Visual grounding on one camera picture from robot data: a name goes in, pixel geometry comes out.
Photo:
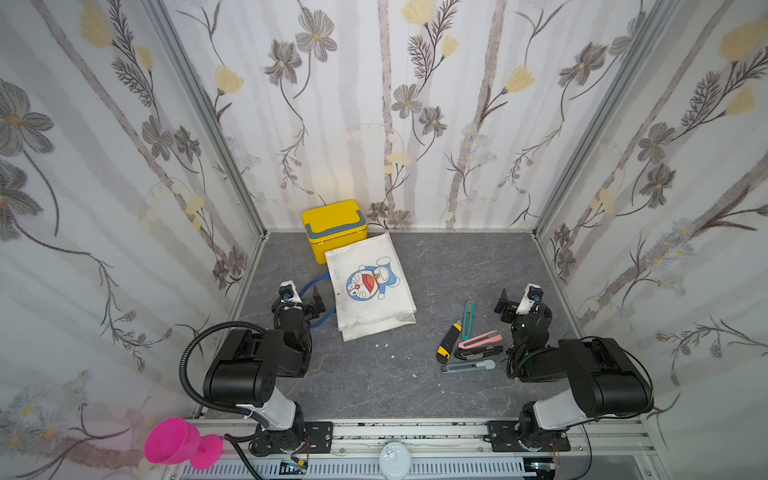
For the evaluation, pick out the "magenta plastic funnel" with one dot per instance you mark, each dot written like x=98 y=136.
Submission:
x=175 y=441

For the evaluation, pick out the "yellow black utility knife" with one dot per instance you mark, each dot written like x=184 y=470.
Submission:
x=447 y=344

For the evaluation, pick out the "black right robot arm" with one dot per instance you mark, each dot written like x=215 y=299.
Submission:
x=603 y=380

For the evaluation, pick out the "grey blue utility knife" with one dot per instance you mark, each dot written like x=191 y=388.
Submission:
x=462 y=367

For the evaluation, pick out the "yellow plastic box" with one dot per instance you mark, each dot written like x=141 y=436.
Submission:
x=334 y=226

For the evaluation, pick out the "teal art knife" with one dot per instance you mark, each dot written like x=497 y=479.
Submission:
x=469 y=312

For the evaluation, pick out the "white Doraemon tote bag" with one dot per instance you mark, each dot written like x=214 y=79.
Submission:
x=371 y=292

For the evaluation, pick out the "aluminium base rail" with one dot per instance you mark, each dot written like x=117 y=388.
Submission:
x=444 y=448

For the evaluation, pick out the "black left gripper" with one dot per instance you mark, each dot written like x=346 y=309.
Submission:
x=312 y=313

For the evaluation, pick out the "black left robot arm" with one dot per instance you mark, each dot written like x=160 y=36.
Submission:
x=245 y=371

